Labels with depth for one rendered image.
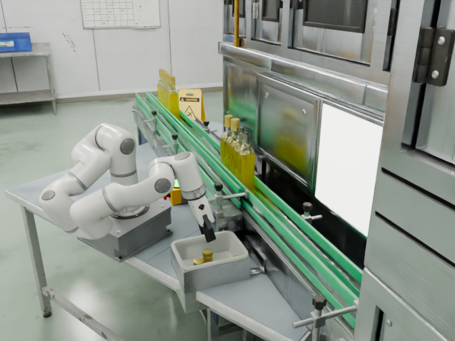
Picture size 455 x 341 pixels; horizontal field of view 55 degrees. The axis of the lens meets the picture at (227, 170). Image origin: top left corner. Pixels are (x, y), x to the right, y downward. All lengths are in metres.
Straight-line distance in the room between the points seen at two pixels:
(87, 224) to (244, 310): 0.53
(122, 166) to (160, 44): 6.00
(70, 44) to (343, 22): 6.21
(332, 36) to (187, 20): 6.24
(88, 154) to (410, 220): 1.14
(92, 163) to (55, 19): 5.85
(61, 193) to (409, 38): 1.14
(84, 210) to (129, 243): 0.29
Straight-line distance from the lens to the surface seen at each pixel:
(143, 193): 1.25
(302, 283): 1.25
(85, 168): 1.49
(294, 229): 1.42
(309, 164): 1.44
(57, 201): 1.42
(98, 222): 1.37
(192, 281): 1.38
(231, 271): 1.41
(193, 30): 7.58
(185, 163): 1.27
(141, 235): 1.60
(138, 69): 7.44
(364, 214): 1.25
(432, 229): 0.56
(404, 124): 0.56
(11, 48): 6.68
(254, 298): 1.38
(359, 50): 1.28
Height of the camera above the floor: 1.61
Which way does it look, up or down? 22 degrees down
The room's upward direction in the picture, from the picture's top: straight up
